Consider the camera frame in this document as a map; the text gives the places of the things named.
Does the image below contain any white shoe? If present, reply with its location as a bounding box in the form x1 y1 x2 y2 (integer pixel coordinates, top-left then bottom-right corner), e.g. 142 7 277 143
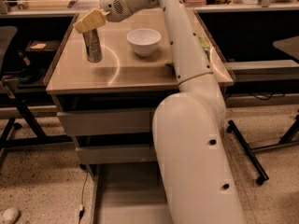
0 207 20 224

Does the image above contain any black box with label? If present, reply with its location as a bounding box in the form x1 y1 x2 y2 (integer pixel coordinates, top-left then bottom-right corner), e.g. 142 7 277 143
25 40 60 52

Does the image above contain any top grey drawer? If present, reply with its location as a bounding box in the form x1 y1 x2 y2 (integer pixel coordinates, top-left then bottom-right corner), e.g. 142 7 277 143
57 108 154 136

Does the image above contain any redbull can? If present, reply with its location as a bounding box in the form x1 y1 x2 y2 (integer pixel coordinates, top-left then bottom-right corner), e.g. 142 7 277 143
83 29 103 63

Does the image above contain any black cable on floor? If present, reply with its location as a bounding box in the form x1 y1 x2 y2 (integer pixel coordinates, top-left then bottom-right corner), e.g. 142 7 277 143
78 171 90 224

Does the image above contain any black desk frame left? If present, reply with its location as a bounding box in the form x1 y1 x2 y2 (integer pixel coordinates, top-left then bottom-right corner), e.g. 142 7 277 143
0 77 74 170

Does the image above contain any bottom open grey drawer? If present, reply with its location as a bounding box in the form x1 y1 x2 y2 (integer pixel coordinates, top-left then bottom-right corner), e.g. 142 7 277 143
90 161 173 224

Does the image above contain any black chair left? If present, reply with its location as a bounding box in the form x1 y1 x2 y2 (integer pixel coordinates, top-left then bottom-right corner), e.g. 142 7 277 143
0 26 18 79

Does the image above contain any black wheeled stand leg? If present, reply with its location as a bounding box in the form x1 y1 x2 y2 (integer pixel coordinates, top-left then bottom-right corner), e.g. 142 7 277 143
226 120 269 186

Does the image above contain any middle grey drawer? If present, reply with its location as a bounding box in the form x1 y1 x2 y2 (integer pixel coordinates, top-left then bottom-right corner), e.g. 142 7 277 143
76 144 156 164

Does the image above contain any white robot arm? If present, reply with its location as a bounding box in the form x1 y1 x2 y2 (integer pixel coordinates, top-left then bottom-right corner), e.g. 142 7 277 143
75 0 247 224

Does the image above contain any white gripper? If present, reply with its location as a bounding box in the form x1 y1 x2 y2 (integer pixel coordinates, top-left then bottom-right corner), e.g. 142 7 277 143
74 0 147 34

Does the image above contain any white bowl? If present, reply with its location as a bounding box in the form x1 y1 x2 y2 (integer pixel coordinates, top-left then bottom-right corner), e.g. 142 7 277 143
126 28 162 57

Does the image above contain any grey drawer cabinet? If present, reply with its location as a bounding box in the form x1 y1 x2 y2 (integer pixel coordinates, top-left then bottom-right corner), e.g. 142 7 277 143
43 8 235 179

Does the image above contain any green dang snack bag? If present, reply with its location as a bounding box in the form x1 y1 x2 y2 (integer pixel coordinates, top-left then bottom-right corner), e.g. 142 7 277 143
165 36 210 68

